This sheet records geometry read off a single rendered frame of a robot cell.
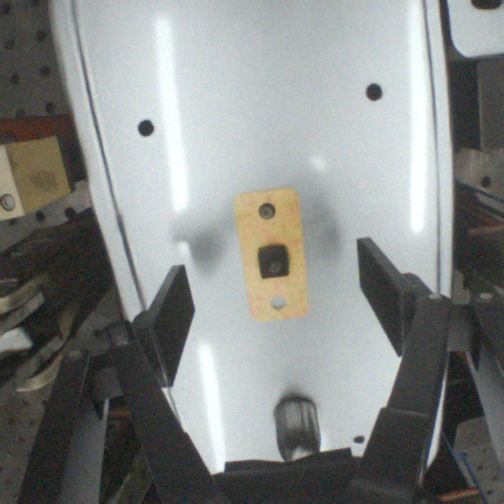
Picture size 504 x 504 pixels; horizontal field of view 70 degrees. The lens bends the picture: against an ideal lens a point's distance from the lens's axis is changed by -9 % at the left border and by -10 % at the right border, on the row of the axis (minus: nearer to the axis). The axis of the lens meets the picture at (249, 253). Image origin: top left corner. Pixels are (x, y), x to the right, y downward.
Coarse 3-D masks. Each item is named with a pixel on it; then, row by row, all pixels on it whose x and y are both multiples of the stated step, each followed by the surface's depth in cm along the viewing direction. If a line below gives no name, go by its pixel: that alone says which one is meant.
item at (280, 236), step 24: (264, 192) 23; (288, 192) 23; (240, 216) 23; (288, 216) 23; (240, 240) 24; (264, 240) 24; (288, 240) 24; (264, 264) 23; (288, 264) 24; (264, 288) 25; (288, 288) 25; (264, 312) 25; (288, 312) 25
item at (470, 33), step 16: (448, 0) 19; (464, 0) 19; (464, 16) 19; (480, 16) 19; (496, 16) 19; (464, 32) 19; (480, 32) 19; (496, 32) 19; (464, 48) 20; (480, 48) 20; (496, 48) 20
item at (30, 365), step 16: (32, 304) 20; (0, 320) 17; (16, 320) 18; (0, 336) 17; (48, 336) 21; (32, 352) 20; (48, 352) 20; (0, 368) 18; (16, 368) 18; (32, 368) 19; (0, 384) 17; (16, 384) 18; (0, 400) 16
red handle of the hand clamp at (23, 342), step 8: (24, 320) 20; (16, 328) 19; (24, 328) 19; (8, 336) 19; (16, 336) 19; (24, 336) 19; (32, 336) 20; (0, 344) 18; (8, 344) 19; (16, 344) 19; (24, 344) 19; (32, 344) 19; (0, 352) 18; (8, 352) 19; (16, 352) 19; (24, 352) 19
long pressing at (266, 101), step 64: (64, 0) 19; (128, 0) 19; (192, 0) 19; (256, 0) 19; (320, 0) 19; (384, 0) 19; (64, 64) 20; (128, 64) 21; (192, 64) 21; (256, 64) 20; (320, 64) 20; (384, 64) 20; (448, 64) 21; (128, 128) 22; (192, 128) 22; (256, 128) 22; (320, 128) 22; (384, 128) 21; (448, 128) 22; (128, 192) 23; (192, 192) 23; (320, 192) 23; (384, 192) 23; (448, 192) 23; (128, 256) 24; (192, 256) 24; (320, 256) 24; (448, 256) 24; (320, 320) 26; (192, 384) 28; (256, 384) 28; (320, 384) 28; (384, 384) 27; (256, 448) 30
